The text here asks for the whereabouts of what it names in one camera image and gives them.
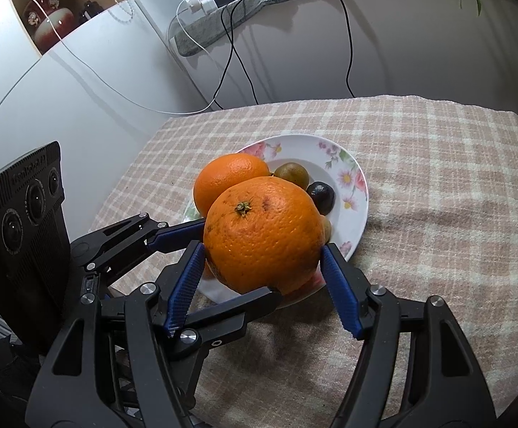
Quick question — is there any red and white vase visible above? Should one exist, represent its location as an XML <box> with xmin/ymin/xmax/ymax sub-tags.
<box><xmin>24</xmin><ymin>0</ymin><xmax>76</xmax><ymax>46</ymax></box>

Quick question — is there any white cabinet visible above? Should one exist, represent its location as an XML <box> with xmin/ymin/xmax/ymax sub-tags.
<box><xmin>0</xmin><ymin>0</ymin><xmax>215</xmax><ymax>188</ymax></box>

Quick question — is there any beige plaid table cloth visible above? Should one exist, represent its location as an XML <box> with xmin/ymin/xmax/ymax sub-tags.
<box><xmin>87</xmin><ymin>95</ymin><xmax>518</xmax><ymax>428</ymax></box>

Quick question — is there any white floral plate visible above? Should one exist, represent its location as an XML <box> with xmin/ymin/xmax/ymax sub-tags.
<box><xmin>182</xmin><ymin>134</ymin><xmax>369</xmax><ymax>308</ymax></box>

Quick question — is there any dark purple round fruit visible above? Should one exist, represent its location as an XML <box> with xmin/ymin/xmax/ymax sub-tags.
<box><xmin>306</xmin><ymin>181</ymin><xmax>336</xmax><ymax>216</ymax></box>

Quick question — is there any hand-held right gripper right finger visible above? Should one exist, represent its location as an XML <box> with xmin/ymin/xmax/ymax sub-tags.
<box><xmin>321</xmin><ymin>244</ymin><xmax>498</xmax><ymax>428</ymax></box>

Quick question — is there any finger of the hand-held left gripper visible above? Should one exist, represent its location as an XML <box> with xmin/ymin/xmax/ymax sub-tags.
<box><xmin>167</xmin><ymin>286</ymin><xmax>283</xmax><ymax>362</ymax></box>
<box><xmin>85</xmin><ymin>213</ymin><xmax>206</xmax><ymax>288</ymax></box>

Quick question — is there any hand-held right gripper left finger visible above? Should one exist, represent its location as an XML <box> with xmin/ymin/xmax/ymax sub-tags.
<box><xmin>26</xmin><ymin>240</ymin><xmax>207</xmax><ymax>428</ymax></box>

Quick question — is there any large orange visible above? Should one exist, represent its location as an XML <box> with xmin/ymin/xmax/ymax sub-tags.
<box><xmin>193</xmin><ymin>153</ymin><xmax>271</xmax><ymax>215</ymax></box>
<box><xmin>202</xmin><ymin>176</ymin><xmax>326</xmax><ymax>296</ymax></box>

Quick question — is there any white cable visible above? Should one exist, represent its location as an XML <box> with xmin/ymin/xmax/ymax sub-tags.
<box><xmin>11</xmin><ymin>0</ymin><xmax>224</xmax><ymax>114</ymax></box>

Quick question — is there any small black object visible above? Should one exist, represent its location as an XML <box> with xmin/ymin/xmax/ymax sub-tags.
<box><xmin>78</xmin><ymin>1</ymin><xmax>106</xmax><ymax>23</ymax></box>

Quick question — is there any green-brown round fruit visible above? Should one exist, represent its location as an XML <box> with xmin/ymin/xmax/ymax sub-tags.
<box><xmin>273</xmin><ymin>162</ymin><xmax>309</xmax><ymax>187</ymax></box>

